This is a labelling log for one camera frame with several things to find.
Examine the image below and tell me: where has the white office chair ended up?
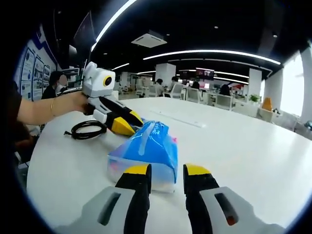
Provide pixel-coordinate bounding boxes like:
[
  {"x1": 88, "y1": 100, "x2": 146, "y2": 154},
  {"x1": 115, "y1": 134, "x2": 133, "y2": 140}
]
[
  {"x1": 186, "y1": 87, "x2": 203, "y2": 103},
  {"x1": 215, "y1": 94, "x2": 234, "y2": 110}
]

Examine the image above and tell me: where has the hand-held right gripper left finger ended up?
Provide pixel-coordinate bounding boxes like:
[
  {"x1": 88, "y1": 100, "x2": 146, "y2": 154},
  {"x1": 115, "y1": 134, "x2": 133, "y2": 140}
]
[{"x1": 55, "y1": 163, "x2": 152, "y2": 234}]

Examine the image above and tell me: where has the black cable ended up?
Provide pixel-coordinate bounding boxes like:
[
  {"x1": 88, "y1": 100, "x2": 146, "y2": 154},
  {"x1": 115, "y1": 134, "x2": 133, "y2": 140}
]
[{"x1": 63, "y1": 120, "x2": 108, "y2": 140}]

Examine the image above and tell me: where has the large black hanging screen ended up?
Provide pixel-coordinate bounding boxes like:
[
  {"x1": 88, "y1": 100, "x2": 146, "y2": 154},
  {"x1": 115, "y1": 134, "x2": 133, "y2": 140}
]
[{"x1": 73, "y1": 11, "x2": 97, "y2": 53}]

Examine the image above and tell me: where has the person's left hand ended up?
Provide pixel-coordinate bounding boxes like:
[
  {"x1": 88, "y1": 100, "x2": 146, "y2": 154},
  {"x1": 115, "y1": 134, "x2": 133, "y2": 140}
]
[{"x1": 69, "y1": 92, "x2": 89, "y2": 115}]

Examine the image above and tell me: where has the straight ceiling light strip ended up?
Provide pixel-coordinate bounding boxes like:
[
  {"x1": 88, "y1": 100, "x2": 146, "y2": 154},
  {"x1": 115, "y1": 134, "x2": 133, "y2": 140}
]
[{"x1": 90, "y1": 0, "x2": 138, "y2": 53}]

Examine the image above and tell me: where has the ceiling air conditioner vent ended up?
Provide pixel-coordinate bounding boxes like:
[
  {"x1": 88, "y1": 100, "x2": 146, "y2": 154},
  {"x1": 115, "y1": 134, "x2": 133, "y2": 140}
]
[{"x1": 131, "y1": 30, "x2": 168, "y2": 48}]

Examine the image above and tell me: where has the curved ceiling light strip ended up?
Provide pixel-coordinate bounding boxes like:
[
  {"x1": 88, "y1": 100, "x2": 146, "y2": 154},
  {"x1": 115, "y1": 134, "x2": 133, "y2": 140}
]
[{"x1": 142, "y1": 50, "x2": 281, "y2": 65}]

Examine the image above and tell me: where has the wall television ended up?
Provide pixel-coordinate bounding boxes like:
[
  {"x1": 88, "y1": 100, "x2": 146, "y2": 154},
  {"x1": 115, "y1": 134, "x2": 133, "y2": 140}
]
[{"x1": 196, "y1": 68, "x2": 215, "y2": 80}]

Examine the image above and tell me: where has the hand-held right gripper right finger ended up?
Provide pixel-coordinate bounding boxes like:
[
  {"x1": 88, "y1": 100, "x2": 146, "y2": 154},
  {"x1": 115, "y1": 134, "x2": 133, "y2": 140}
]
[{"x1": 183, "y1": 163, "x2": 286, "y2": 234}]

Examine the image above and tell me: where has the wall poster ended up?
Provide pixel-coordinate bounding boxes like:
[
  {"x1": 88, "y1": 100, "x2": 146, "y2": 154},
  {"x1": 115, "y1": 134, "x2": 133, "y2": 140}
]
[{"x1": 14, "y1": 40, "x2": 58, "y2": 102}]

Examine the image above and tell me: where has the yellow bag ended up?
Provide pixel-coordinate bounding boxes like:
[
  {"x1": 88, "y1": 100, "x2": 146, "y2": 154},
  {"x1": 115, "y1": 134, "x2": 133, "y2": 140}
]
[{"x1": 262, "y1": 97, "x2": 273, "y2": 112}]

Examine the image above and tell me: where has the blue tissue pack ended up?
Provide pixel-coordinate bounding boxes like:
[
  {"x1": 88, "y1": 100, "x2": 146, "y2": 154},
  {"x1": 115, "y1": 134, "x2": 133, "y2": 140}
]
[{"x1": 107, "y1": 119, "x2": 179, "y2": 194}]

